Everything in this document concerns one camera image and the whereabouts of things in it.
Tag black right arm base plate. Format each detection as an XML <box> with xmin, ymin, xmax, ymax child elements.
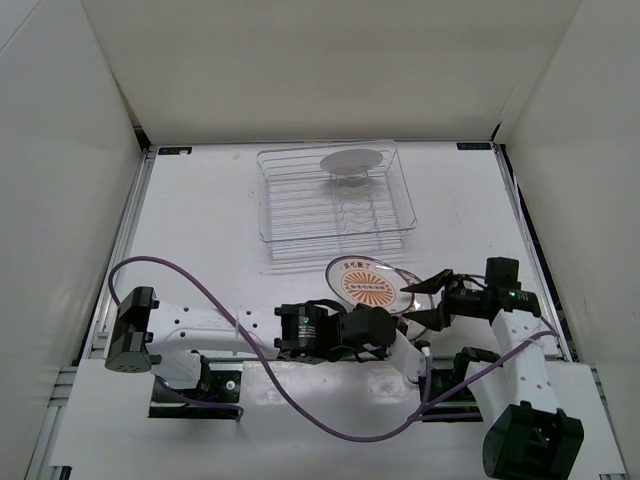
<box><xmin>417</xmin><ymin>360</ymin><xmax>483</xmax><ymax>423</ymax></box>

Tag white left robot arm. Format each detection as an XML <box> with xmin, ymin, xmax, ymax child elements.
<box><xmin>106</xmin><ymin>286</ymin><xmax>398</xmax><ymax>373</ymax></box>

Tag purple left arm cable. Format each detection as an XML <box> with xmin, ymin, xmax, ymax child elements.
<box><xmin>107</xmin><ymin>255</ymin><xmax>501</xmax><ymax>443</ymax></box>

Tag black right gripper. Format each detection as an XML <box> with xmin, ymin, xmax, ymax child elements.
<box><xmin>400</xmin><ymin>269</ymin><xmax>488</xmax><ymax>332</ymax></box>

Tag white green-rimmed plate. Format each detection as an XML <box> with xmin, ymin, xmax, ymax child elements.
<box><xmin>320</xmin><ymin>148</ymin><xmax>384</xmax><ymax>176</ymax></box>

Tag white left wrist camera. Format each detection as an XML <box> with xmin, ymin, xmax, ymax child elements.
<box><xmin>386</xmin><ymin>329</ymin><xmax>429</xmax><ymax>379</ymax></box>

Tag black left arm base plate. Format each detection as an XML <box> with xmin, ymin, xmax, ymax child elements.
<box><xmin>148</xmin><ymin>350</ymin><xmax>244</xmax><ymax>422</ymax></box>

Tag white wire dish rack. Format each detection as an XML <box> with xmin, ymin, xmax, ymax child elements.
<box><xmin>257</xmin><ymin>140</ymin><xmax>417</xmax><ymax>262</ymax></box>

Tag blue corner label sticker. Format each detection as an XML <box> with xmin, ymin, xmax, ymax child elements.
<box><xmin>157</xmin><ymin>146</ymin><xmax>192</xmax><ymax>156</ymax></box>

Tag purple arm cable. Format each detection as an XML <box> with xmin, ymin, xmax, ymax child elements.
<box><xmin>407</xmin><ymin>279</ymin><xmax>561</xmax><ymax>426</ymax></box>
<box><xmin>107</xmin><ymin>255</ymin><xmax>501</xmax><ymax>443</ymax></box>

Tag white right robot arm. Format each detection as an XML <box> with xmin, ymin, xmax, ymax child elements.
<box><xmin>404</xmin><ymin>257</ymin><xmax>584</xmax><ymax>479</ymax></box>

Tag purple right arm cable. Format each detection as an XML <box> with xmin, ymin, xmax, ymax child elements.
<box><xmin>407</xmin><ymin>279</ymin><xmax>561</xmax><ymax>426</ymax></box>

